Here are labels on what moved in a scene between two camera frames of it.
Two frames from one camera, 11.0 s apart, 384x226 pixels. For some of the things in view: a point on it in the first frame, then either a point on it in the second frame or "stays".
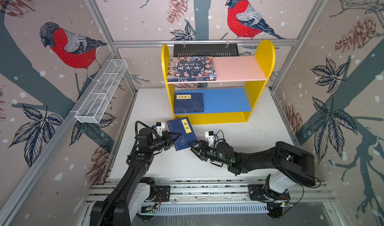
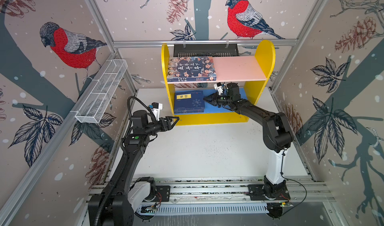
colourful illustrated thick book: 187,69 stays
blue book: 182,126 → 194,99
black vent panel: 205,50 stays
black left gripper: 169,142 → 168,127
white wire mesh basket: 94,104 stays
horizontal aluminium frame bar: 202,41 stays
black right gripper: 203,149 → 216,96
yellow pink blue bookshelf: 239,81 stays
